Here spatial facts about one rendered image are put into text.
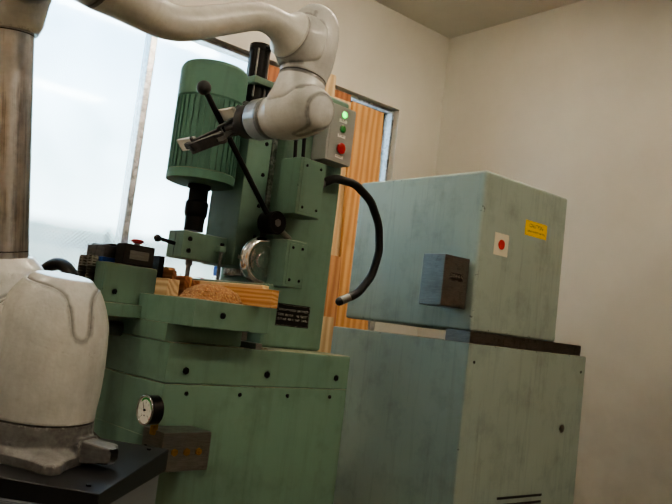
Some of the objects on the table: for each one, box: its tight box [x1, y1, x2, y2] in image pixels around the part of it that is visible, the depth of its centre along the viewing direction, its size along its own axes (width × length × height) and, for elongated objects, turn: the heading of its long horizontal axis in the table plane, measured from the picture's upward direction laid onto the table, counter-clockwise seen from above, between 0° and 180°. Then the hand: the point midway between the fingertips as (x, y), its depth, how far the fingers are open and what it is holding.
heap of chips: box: [178, 284, 244, 305], centre depth 166 cm, size 9×14×4 cm
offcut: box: [154, 277, 180, 296], centre depth 171 cm, size 4×3×4 cm
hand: (202, 129), depth 176 cm, fingers open, 13 cm apart
